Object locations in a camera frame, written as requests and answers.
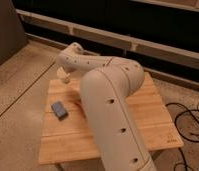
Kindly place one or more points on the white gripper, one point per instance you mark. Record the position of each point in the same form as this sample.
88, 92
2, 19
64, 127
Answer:
66, 79

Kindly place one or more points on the white ceramic cup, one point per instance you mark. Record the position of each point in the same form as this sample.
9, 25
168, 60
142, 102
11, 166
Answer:
62, 74

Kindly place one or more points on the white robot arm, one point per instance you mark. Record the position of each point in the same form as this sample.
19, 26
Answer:
108, 81

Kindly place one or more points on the blue-grey sponge block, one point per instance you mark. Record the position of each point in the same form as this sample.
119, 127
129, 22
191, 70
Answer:
59, 110

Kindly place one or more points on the wooden table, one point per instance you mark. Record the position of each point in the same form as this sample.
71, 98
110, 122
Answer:
69, 139

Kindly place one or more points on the grey cabinet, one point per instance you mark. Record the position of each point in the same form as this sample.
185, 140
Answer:
12, 34

